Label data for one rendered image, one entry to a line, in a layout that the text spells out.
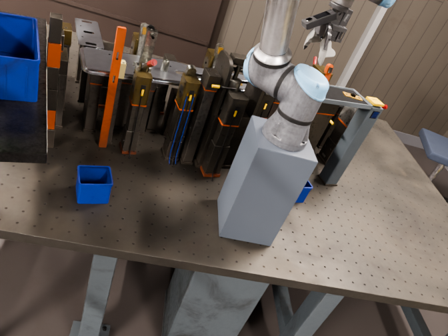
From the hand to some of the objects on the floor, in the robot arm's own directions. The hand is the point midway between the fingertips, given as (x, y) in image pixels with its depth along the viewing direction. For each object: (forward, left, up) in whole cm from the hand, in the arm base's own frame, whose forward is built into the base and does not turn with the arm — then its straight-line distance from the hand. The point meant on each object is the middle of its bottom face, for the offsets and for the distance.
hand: (309, 57), depth 146 cm
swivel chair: (+122, -200, -128) cm, 267 cm away
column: (-33, +9, -128) cm, 132 cm away
